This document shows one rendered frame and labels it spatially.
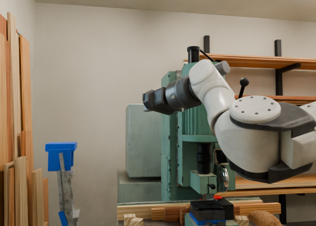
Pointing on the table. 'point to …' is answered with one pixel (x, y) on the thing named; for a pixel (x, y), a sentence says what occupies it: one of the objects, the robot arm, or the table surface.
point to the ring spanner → (207, 207)
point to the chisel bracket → (202, 182)
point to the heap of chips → (263, 218)
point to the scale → (182, 200)
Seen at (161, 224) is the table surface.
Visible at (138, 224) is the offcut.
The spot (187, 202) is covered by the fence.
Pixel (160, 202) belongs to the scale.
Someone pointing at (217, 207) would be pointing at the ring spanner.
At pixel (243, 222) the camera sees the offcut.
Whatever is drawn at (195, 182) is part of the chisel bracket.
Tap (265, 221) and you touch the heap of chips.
